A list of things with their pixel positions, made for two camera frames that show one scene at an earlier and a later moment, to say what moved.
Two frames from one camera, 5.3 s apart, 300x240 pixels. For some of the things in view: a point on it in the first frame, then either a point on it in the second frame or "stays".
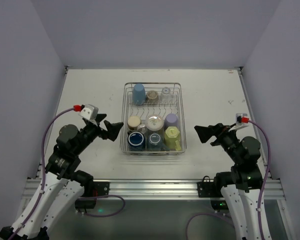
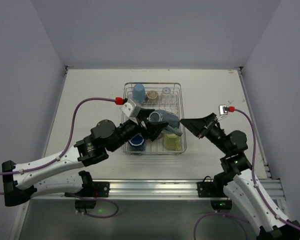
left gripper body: (101, 128) -> (143, 122)
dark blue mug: (136, 141) stays
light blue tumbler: (139, 95) stays
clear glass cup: (166, 96) stays
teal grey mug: (155, 143) -> (171, 118)
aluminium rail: (141, 189) stays
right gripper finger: (205, 133) -> (194, 125)
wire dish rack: (153, 119) stays
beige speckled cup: (152, 97) stays
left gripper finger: (100, 117) -> (143, 114)
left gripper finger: (113, 129) -> (154, 128)
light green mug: (172, 140) stays
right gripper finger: (218, 128) -> (208, 119)
